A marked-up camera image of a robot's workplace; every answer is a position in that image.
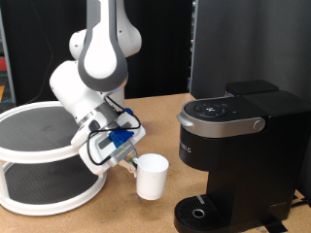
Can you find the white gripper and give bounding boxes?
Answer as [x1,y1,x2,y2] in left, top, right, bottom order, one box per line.
[78,114,147,180]

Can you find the white plastic mug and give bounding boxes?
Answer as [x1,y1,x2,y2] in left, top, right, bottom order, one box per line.
[130,152,170,201]

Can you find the black Keurig coffee machine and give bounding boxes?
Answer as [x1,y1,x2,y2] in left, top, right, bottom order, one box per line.
[173,90,311,233]

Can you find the white two-tier turntable shelf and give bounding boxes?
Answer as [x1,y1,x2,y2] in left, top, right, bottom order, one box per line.
[0,100,108,216]

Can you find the clear water reservoir black lid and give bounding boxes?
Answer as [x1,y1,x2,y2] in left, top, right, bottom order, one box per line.
[224,80,280,98]

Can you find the thin black hanging cable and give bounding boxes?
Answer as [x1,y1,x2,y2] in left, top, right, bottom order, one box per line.
[30,0,54,105]

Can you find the grey metal frame post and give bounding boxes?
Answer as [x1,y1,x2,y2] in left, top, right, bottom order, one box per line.
[0,8,17,105]

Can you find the black machine power cord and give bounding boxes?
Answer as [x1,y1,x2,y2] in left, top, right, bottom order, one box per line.
[290,195,311,210]

